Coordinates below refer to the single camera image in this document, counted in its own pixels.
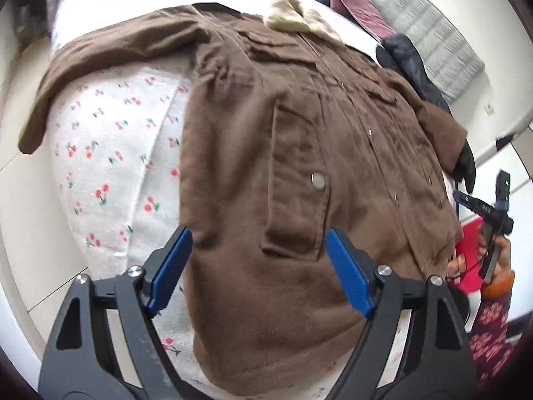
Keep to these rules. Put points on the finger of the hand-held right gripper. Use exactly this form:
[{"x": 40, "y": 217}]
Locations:
[{"x": 472, "y": 203}]

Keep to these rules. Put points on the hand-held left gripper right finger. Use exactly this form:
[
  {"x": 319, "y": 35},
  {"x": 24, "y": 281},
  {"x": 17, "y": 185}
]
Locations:
[{"x": 347, "y": 273}]

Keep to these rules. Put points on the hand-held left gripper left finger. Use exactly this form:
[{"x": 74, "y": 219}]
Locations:
[{"x": 170, "y": 266}]

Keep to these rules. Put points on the brown coat with fur collar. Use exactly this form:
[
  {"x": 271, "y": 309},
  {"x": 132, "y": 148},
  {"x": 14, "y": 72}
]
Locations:
[{"x": 258, "y": 166}]

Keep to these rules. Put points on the person's right forearm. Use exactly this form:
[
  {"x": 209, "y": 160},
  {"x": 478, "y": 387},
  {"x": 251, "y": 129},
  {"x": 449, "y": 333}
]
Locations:
[{"x": 491, "y": 325}]

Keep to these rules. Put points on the person's right hand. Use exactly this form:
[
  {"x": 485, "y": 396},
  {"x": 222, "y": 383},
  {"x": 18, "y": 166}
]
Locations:
[{"x": 504, "y": 258}]

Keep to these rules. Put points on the red bag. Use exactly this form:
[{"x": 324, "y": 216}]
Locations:
[{"x": 468, "y": 241}]

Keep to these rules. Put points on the cherry print white blanket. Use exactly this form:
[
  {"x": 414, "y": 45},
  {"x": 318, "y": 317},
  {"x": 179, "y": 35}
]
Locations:
[{"x": 112, "y": 154}]

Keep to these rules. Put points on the black puffer jacket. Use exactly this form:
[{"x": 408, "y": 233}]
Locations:
[{"x": 410, "y": 60}]

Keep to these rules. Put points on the grey padded headboard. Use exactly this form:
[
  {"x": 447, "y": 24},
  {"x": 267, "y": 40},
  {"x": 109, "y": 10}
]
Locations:
[{"x": 429, "y": 29}]

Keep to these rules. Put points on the white wall socket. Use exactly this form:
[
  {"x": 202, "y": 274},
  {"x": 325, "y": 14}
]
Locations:
[{"x": 489, "y": 108}]

